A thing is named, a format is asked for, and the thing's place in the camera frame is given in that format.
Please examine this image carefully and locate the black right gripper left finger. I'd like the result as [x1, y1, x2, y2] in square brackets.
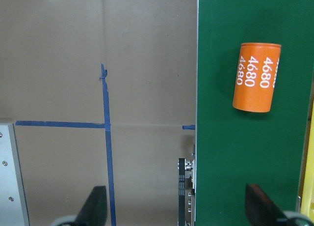
[74, 186, 107, 226]

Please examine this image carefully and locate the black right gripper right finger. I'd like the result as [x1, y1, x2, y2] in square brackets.
[245, 184, 288, 226]

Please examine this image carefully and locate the orange cylinder marked 4680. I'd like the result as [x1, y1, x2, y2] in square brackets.
[233, 42, 281, 113]

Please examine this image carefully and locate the yellow plastic tray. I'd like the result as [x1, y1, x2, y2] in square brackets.
[301, 128, 314, 221]

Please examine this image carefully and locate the green conveyor belt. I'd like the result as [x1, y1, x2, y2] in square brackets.
[195, 0, 314, 226]

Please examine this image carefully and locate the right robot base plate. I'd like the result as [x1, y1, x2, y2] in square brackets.
[0, 122, 29, 226]

